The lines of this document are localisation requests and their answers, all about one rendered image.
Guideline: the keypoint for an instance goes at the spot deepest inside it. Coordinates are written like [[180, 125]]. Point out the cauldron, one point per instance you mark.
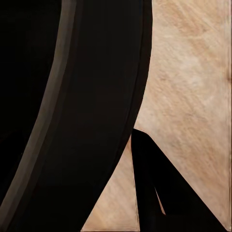
[[72, 78]]

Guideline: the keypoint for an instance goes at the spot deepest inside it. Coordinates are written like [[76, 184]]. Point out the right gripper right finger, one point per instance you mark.
[[166, 202]]

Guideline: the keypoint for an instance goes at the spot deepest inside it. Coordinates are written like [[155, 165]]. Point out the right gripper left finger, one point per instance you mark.
[[12, 144]]

